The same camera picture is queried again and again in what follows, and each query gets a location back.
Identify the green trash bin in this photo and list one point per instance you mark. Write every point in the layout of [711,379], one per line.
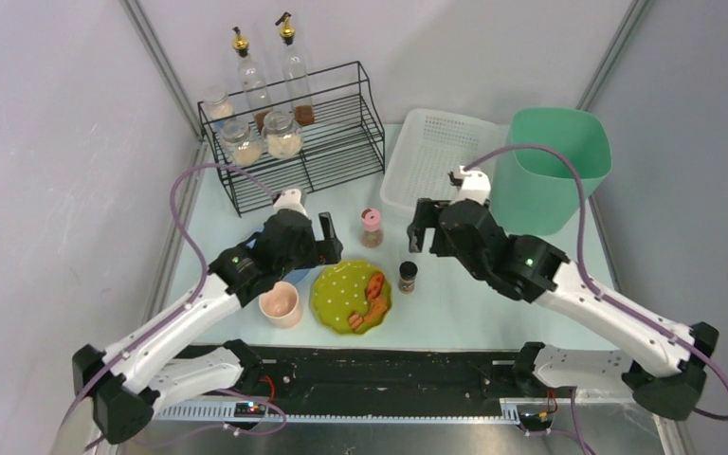
[533,192]

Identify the blue plate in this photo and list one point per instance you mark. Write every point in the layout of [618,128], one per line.
[295,276]

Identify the blue label spice jar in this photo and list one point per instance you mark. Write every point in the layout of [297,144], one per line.
[217,106]

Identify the oil bottle gold spout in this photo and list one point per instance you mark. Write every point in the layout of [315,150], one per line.
[295,74]
[252,80]

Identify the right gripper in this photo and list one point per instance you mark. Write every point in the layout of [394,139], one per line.
[435,227]

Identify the glass jar clamp lid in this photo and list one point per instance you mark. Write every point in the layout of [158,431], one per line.
[282,134]

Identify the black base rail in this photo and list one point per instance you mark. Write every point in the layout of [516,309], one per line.
[358,383]

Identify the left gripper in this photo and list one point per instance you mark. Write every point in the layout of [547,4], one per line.
[317,249]

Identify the green dotted plate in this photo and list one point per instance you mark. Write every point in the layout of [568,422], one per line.
[339,290]

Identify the small black lid spice jar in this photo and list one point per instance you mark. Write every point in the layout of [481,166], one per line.
[407,277]

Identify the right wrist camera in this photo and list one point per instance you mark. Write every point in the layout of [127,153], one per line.
[473,185]

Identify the white plastic basket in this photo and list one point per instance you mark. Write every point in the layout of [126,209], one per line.
[432,143]

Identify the glass jar beige powder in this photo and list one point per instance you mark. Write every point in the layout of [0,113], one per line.
[241,144]

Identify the pink lid spice bottle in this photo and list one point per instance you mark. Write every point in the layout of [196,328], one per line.
[372,232]

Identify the pink mug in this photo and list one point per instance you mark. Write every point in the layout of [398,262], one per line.
[281,305]

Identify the orange food on green plate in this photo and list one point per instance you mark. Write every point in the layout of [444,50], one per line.
[377,304]

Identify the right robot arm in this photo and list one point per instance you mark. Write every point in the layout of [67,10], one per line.
[661,363]

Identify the black wire rack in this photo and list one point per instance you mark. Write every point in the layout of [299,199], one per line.
[346,141]

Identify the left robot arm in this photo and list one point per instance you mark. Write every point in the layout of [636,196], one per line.
[133,379]

